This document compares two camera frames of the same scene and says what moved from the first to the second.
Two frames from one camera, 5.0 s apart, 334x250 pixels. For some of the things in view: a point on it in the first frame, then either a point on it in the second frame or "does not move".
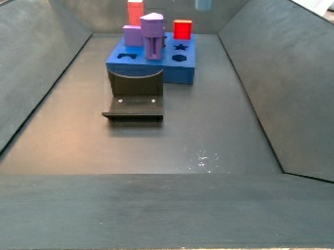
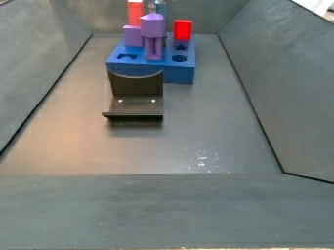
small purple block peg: x=132 y=35 does not move
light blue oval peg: x=203 y=5 to x=160 y=8
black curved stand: x=136 y=98 does not move
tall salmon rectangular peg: x=136 y=12 does not move
